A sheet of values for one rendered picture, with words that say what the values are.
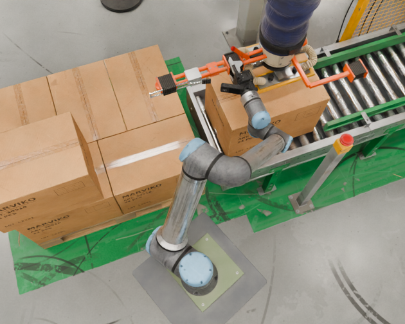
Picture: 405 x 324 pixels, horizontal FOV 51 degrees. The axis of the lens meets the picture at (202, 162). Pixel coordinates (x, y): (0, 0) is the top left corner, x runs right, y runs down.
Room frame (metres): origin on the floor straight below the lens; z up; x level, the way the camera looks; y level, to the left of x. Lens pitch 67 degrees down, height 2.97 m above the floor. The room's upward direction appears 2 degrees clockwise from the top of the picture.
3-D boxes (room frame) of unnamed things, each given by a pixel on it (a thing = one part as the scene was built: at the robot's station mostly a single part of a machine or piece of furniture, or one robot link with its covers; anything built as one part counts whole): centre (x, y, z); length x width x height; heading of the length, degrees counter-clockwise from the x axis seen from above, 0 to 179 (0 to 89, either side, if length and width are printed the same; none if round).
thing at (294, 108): (1.37, -0.35, 0.75); 0.60 x 0.40 x 0.40; 112
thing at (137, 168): (1.27, 0.71, 0.34); 1.20 x 1.00 x 0.40; 112
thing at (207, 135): (1.24, -0.02, 0.58); 0.70 x 0.03 x 0.06; 22
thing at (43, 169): (0.86, 0.94, 0.74); 0.60 x 0.40 x 0.40; 113
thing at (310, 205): (1.00, -0.74, 0.01); 0.15 x 0.15 x 0.03; 22
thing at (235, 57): (1.30, -0.14, 1.24); 0.10 x 0.08 x 0.06; 23
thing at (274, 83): (1.31, -0.40, 1.13); 0.34 x 0.10 x 0.05; 113
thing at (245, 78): (1.17, -0.19, 1.24); 0.12 x 0.09 x 0.08; 23
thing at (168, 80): (1.17, 0.19, 1.24); 0.08 x 0.07 x 0.05; 113
